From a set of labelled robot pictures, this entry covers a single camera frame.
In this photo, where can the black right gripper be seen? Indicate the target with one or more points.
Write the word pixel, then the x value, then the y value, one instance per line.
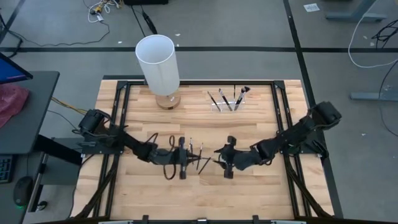
pixel 232 158

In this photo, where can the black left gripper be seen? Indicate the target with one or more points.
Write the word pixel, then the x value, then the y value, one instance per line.
pixel 172 157

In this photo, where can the thin black makeup brush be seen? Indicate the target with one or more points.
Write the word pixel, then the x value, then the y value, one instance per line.
pixel 225 99
pixel 214 101

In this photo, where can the thick black makeup brush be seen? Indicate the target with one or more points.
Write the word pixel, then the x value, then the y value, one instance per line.
pixel 240 98

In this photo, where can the fan-head black makeup brush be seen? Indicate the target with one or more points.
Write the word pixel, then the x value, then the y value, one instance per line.
pixel 247 89

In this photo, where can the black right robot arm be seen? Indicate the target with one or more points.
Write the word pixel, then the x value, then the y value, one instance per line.
pixel 295 133

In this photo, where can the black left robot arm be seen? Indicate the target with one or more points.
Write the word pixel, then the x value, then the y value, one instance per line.
pixel 130 143

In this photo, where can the clear acrylic organizer box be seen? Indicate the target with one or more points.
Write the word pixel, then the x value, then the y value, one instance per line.
pixel 214 109

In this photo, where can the white shade wooden base lamp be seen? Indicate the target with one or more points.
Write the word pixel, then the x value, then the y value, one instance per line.
pixel 157 67

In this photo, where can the black side desk leg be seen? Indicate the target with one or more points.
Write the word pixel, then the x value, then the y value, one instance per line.
pixel 59 152

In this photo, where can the black power adapter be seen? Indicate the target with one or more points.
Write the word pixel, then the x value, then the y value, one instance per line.
pixel 149 22

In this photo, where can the black caster wheel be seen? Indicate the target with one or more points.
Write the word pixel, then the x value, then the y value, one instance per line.
pixel 42 205

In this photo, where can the grey side desk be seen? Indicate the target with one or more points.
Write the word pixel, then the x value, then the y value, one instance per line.
pixel 37 118

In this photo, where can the black box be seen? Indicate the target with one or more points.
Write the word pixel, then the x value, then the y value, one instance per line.
pixel 146 2

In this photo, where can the blue-grey desk foot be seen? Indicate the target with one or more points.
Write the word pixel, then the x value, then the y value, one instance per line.
pixel 354 17
pixel 373 96

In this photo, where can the black computer mouse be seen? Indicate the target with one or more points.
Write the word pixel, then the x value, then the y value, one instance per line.
pixel 23 190

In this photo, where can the white paper sheet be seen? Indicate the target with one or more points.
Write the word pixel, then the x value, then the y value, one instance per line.
pixel 311 7

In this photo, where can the dark computer keyboard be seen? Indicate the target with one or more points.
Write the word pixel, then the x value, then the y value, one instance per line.
pixel 5 169

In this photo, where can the pink cloth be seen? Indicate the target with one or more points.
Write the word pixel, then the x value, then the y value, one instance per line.
pixel 11 101

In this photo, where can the blue screen monitor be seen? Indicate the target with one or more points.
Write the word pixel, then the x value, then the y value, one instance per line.
pixel 11 70

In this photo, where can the silver-faced table-level camera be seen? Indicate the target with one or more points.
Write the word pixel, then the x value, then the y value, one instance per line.
pixel 202 221

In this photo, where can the black aluminium table frame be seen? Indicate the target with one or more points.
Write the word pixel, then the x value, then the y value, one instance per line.
pixel 192 82

